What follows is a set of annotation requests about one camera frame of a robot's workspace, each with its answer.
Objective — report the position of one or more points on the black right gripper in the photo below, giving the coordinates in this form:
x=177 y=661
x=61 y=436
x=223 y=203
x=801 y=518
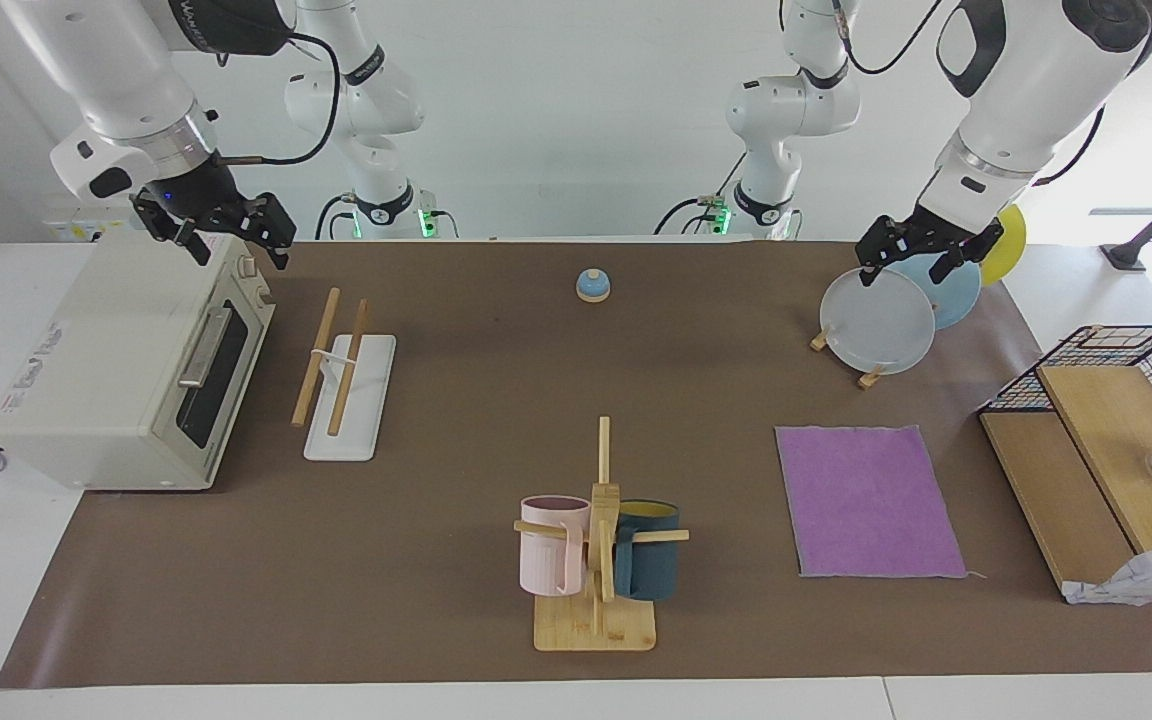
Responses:
x=196 y=195

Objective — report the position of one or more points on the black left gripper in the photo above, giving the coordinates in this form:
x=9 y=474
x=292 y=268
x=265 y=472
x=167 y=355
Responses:
x=936 y=232

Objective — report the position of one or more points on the purple and grey towel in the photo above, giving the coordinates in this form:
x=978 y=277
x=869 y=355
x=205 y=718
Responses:
x=866 y=500

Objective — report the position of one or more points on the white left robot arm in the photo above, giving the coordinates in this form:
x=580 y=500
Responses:
x=1036 y=70

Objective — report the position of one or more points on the wooden plate rack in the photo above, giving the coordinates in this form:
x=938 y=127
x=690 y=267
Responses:
x=872 y=378

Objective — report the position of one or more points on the white towel rack wooden rails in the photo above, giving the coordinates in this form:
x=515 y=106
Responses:
x=356 y=420

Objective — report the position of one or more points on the light blue plate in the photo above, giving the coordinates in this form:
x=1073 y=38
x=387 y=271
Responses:
x=951 y=295

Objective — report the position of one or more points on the yellow plate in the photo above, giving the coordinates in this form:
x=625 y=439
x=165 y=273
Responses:
x=1011 y=245

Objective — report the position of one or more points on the pale grey plate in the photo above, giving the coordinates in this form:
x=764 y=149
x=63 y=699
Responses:
x=876 y=325

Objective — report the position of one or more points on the white power strip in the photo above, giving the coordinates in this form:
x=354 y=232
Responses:
x=76 y=230

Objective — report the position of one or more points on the cream toaster oven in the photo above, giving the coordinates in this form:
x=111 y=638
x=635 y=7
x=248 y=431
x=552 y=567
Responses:
x=86 y=380

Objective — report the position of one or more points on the darker wooden board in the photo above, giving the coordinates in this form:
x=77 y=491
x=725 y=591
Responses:
x=1046 y=480

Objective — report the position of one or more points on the light wooden board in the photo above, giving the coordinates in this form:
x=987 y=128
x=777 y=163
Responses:
x=1116 y=440

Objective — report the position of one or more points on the blue service bell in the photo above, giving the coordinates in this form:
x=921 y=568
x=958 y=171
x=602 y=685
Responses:
x=593 y=288

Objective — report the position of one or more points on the brown table mat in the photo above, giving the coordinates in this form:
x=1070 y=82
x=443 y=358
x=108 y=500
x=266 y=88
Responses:
x=436 y=560

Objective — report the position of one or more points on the dark teal mug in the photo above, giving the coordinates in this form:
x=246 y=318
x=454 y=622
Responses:
x=651 y=570

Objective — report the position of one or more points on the pink mug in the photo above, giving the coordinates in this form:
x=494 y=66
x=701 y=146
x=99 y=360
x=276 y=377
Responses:
x=546 y=560

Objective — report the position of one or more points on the wooden mug tree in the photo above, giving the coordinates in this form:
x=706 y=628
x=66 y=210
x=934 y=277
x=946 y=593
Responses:
x=596 y=625

